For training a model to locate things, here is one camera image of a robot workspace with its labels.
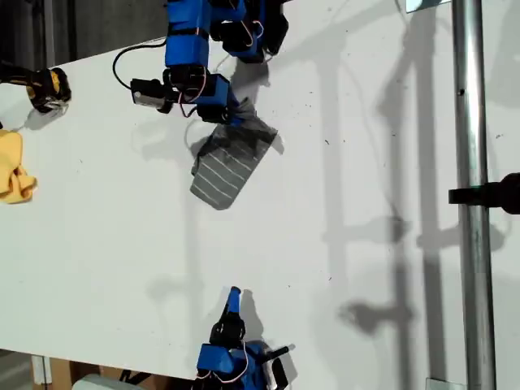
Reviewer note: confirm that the grey striped towel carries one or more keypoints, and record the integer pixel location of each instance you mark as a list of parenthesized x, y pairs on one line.
[(223, 178)]

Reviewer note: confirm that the white box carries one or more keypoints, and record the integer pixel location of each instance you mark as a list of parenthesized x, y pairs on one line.
[(97, 382)]

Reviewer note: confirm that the brown cardboard box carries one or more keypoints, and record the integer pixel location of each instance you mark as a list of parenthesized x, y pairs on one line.
[(61, 371)]

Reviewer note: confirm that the black and yellow clamp tool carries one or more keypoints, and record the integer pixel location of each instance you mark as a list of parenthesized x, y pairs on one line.
[(44, 87)]

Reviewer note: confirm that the white table leg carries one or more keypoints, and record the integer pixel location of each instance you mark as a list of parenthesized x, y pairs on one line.
[(41, 369)]

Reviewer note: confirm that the yellow cloth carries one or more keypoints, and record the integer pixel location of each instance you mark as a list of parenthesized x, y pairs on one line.
[(10, 170)]

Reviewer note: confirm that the black camera stalk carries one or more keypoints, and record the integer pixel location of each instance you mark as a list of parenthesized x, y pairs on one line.
[(167, 103), (280, 350)]

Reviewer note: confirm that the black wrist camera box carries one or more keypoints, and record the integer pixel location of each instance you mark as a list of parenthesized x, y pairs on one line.
[(278, 371), (146, 93)]

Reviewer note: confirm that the steel post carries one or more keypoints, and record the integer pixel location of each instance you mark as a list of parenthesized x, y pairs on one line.
[(471, 122)]

